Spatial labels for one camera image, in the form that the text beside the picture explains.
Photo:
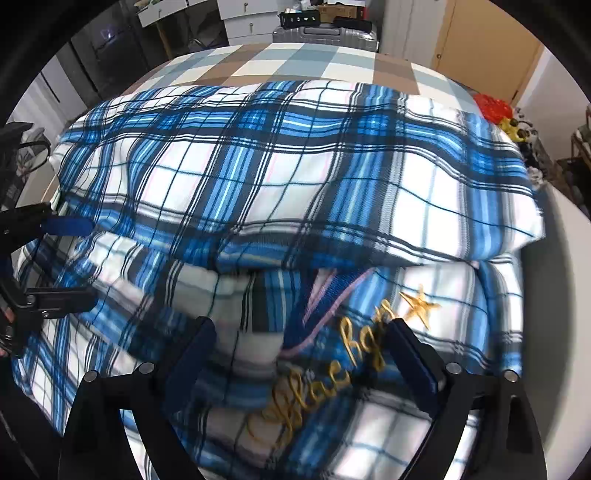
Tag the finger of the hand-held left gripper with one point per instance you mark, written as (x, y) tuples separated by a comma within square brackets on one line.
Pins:
[(64, 226), (64, 302)]

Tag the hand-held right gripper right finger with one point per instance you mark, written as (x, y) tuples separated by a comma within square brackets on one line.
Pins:
[(411, 360)]

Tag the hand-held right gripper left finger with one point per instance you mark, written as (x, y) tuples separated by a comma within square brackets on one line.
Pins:
[(189, 360)]

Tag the blue plaid shirt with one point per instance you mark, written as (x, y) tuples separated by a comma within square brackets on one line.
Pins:
[(300, 175)]

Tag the dark grey refrigerator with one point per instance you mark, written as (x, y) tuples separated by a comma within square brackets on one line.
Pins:
[(115, 50)]

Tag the wooden shoe rack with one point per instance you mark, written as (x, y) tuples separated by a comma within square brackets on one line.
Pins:
[(577, 170)]

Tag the yellow toy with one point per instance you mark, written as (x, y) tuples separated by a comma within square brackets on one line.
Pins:
[(512, 129)]

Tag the red plastic bag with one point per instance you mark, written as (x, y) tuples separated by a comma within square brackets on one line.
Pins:
[(491, 108)]

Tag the white desk with drawers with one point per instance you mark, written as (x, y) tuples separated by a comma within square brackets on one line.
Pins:
[(244, 21)]

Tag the black box with teal print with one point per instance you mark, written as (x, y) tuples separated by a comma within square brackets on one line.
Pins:
[(298, 20)]

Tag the silver suitcase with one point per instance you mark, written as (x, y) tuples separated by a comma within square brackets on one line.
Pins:
[(323, 39)]

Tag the wooden door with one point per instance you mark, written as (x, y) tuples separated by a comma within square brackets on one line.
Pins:
[(485, 41)]

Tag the white upright suitcase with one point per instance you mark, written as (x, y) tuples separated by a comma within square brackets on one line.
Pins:
[(406, 27)]

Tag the black pouch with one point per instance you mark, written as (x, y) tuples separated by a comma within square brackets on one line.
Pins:
[(351, 22)]

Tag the brown cardboard box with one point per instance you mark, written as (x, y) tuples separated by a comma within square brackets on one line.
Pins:
[(339, 11)]

